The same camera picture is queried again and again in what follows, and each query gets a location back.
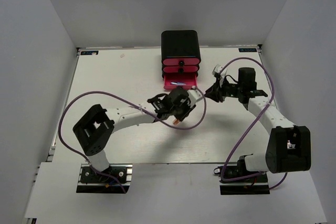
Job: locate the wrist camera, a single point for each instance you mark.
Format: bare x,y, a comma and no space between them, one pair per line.
194,95
219,72

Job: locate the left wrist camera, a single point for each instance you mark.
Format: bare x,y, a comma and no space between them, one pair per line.
194,95

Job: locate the black drawer cabinet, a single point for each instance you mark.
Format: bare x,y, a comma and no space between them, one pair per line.
180,44

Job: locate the blue marker cap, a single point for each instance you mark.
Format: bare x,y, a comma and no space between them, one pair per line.
177,83

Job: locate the table logo sticker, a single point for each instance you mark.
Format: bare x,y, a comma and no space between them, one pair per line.
245,50
89,53

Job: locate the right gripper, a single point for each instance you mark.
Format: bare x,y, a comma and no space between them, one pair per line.
214,93

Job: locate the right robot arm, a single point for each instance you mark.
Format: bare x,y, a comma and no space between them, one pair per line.
289,145

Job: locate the right table logo sticker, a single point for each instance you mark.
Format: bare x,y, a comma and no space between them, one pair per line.
245,50

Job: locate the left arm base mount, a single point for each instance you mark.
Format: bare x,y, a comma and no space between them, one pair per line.
90,182

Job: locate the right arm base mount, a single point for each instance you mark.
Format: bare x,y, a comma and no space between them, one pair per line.
257,185

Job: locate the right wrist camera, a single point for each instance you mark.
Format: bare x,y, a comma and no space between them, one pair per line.
219,72

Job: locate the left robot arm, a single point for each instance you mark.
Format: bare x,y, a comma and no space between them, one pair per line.
94,129

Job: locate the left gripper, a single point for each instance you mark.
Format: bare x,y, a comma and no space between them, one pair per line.
188,107

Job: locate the left table logo sticker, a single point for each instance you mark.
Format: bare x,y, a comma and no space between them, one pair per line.
89,53

